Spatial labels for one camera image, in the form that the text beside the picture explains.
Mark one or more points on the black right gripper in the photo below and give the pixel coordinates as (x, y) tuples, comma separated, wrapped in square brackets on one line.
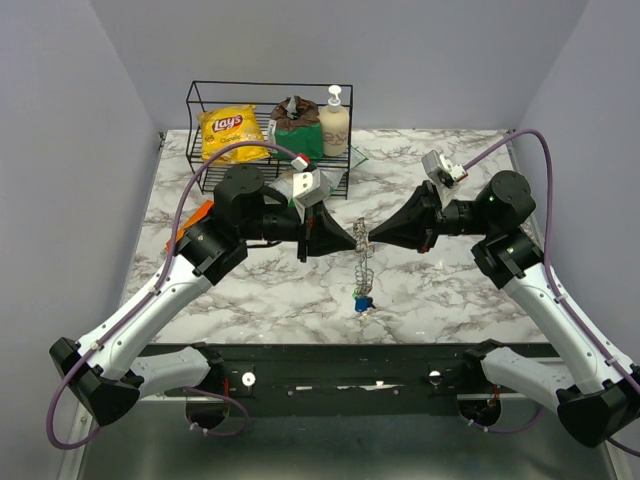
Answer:
[(418, 222)]

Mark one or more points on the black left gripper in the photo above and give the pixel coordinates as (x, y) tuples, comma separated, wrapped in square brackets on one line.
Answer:
[(321, 233)]

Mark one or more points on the metal disc keyring organizer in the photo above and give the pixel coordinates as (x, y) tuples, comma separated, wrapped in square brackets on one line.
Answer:
[(363, 274)]

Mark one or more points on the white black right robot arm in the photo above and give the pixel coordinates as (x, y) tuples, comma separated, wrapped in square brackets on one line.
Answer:
[(596, 395)]

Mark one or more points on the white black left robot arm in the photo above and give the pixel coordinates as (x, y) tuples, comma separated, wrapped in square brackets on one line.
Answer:
[(207, 252)]

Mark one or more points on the green white snack pouch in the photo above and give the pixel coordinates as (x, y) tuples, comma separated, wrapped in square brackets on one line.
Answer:
[(280, 185)]

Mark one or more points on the blue key tag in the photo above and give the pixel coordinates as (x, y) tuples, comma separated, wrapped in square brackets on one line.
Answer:
[(363, 304)]

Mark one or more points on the green white card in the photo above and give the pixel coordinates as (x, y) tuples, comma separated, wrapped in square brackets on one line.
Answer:
[(357, 157)]

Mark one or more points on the green brown coffee bag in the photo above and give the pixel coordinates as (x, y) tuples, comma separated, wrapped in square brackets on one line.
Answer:
[(294, 124)]

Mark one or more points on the cream soap pump bottle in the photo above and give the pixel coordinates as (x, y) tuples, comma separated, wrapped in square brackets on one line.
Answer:
[(334, 119)]

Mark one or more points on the orange razor box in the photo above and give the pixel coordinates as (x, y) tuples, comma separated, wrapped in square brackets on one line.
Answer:
[(197, 216)]

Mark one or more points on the yellow Lays chips bag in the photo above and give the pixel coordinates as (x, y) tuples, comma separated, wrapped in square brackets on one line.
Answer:
[(228, 126)]

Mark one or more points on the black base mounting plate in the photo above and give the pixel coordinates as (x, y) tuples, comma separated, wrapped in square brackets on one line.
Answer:
[(312, 380)]

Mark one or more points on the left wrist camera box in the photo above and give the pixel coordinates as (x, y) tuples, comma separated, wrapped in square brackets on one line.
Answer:
[(304, 196)]

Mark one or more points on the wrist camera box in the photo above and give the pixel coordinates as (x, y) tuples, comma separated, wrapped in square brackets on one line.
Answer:
[(304, 196), (441, 171)]

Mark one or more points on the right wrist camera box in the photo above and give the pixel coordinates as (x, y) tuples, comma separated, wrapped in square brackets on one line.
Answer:
[(441, 171)]

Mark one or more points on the black wire shelf rack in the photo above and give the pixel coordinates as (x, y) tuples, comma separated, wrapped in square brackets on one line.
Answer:
[(209, 95)]

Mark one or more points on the aluminium frame rail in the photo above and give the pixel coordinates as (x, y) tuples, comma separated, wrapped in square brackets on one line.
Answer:
[(208, 371)]

